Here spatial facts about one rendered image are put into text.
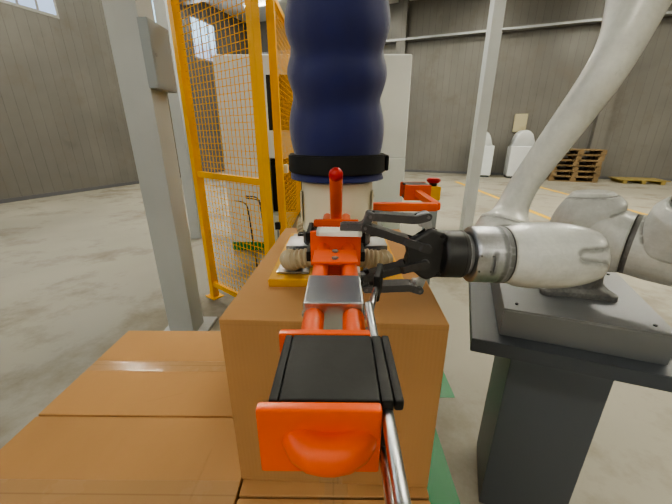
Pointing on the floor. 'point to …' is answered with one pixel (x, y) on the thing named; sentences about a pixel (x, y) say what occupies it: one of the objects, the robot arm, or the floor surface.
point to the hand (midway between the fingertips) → (335, 252)
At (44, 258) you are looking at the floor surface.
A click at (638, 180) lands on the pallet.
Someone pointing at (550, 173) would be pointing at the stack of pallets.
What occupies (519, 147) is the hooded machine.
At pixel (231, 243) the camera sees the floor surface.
